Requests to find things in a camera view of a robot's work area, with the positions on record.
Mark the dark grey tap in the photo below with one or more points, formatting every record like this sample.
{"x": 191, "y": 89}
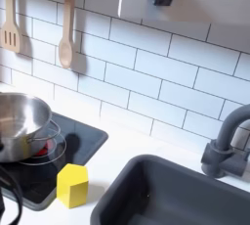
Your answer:
{"x": 224, "y": 131}

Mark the yellow toy block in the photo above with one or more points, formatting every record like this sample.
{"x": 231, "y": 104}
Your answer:
{"x": 71, "y": 186}

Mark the slotted wooden spatula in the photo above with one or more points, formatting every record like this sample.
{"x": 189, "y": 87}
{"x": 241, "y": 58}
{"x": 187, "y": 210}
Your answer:
{"x": 9, "y": 7}

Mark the dark grey sink basin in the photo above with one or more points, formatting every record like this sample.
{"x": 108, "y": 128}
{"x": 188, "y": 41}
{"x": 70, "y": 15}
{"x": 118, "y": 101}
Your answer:
{"x": 179, "y": 196}

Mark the steel pot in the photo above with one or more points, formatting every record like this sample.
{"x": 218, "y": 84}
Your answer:
{"x": 19, "y": 118}

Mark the black toy stove top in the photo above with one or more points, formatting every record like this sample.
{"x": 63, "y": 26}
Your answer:
{"x": 81, "y": 137}

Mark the wooden spoon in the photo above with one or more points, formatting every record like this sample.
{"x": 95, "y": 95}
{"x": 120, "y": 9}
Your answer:
{"x": 66, "y": 53}

